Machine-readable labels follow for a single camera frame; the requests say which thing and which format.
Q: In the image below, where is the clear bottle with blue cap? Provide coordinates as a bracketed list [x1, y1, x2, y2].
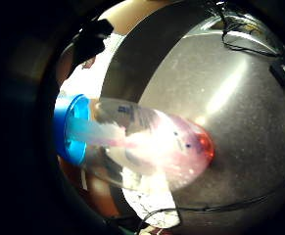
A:
[52, 93, 216, 193]

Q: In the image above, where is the small black box device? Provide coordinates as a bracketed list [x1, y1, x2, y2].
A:
[268, 61, 285, 90]

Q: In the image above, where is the thin black tangled cable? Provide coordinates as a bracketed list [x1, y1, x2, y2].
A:
[210, 0, 282, 59]

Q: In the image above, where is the long black cable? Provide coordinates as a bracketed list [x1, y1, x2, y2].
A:
[135, 174, 285, 234]

